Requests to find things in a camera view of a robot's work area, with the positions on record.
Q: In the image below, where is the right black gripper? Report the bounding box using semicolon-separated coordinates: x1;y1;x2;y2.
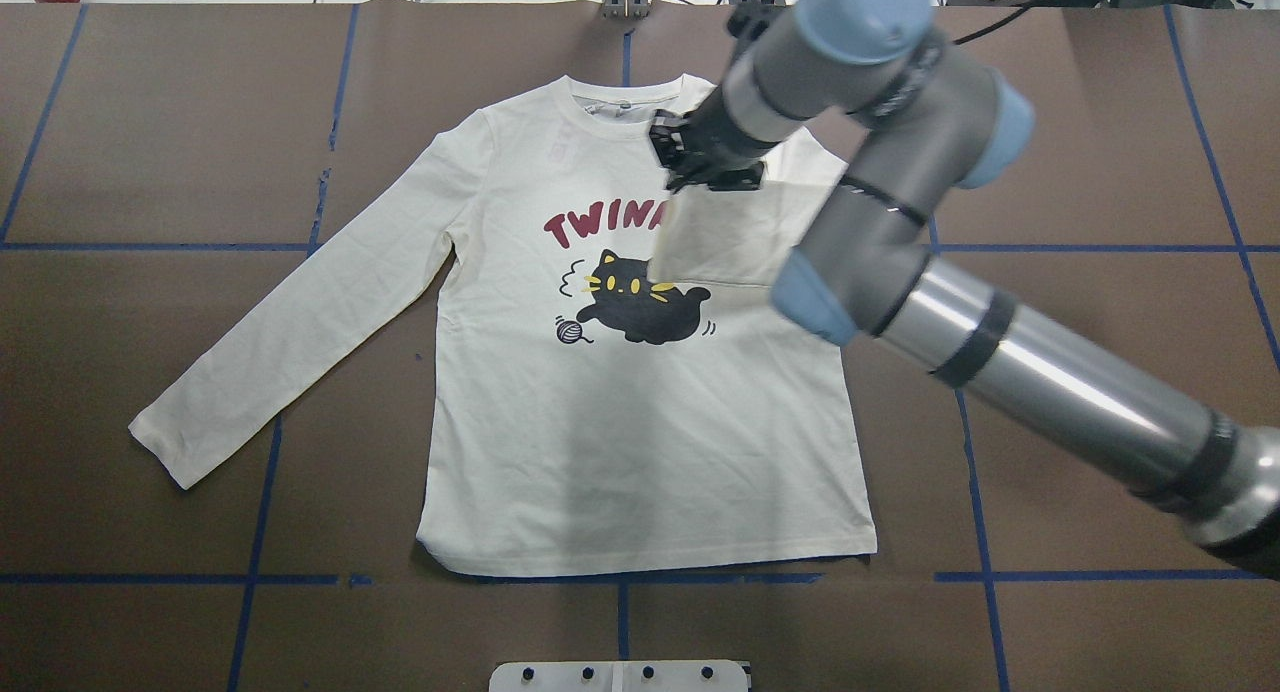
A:
649;100;767;194

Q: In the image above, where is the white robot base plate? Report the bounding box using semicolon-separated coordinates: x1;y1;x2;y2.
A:
488;659;753;691

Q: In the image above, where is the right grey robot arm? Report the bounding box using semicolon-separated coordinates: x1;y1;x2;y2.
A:
649;0;1279;579

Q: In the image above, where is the cream long-sleeve cat shirt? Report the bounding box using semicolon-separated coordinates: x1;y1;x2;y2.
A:
129;74;878;578

